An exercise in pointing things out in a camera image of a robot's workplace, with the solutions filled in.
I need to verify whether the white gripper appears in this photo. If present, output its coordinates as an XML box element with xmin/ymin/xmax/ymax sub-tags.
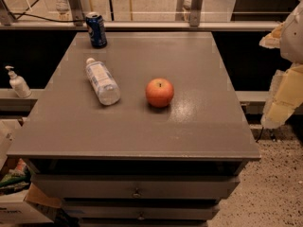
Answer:
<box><xmin>259</xmin><ymin>1</ymin><xmax>303</xmax><ymax>129</ymax></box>

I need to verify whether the clear plastic water bottle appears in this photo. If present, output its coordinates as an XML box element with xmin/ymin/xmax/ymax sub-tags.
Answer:
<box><xmin>85</xmin><ymin>58</ymin><xmax>120</xmax><ymax>106</ymax></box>

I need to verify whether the white pump dispenser bottle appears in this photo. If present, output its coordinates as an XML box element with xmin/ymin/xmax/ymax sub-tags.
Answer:
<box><xmin>6</xmin><ymin>65</ymin><xmax>31</xmax><ymax>98</ymax></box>

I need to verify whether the red apple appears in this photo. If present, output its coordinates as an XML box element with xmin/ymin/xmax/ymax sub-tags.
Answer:
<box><xmin>145</xmin><ymin>78</ymin><xmax>174</xmax><ymax>108</ymax></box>

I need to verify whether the grey drawer cabinet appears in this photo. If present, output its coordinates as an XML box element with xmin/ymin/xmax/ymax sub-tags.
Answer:
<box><xmin>9</xmin><ymin>32</ymin><xmax>260</xmax><ymax>227</ymax></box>

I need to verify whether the blue soda can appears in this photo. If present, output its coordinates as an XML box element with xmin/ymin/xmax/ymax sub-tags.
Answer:
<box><xmin>85</xmin><ymin>11</ymin><xmax>107</xmax><ymax>48</ymax></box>

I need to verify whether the upper drawer knob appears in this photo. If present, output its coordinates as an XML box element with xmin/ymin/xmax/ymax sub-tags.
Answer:
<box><xmin>132</xmin><ymin>188</ymin><xmax>142</xmax><ymax>199</ymax></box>

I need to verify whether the drawer knob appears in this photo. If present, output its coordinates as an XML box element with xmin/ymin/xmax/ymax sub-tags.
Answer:
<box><xmin>132</xmin><ymin>188</ymin><xmax>142</xmax><ymax>199</ymax></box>
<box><xmin>137</xmin><ymin>213</ymin><xmax>145</xmax><ymax>221</ymax></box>

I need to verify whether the lower drawer knob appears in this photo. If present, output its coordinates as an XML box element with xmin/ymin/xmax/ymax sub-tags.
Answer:
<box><xmin>137</xmin><ymin>213</ymin><xmax>145</xmax><ymax>221</ymax></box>

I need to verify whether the cardboard box with clutter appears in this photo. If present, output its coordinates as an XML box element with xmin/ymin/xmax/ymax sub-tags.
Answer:
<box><xmin>0</xmin><ymin>119</ymin><xmax>57</xmax><ymax>224</ymax></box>

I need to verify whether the black cable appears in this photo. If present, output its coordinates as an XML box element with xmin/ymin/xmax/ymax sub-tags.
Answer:
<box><xmin>9</xmin><ymin>11</ymin><xmax>83</xmax><ymax>24</ymax></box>

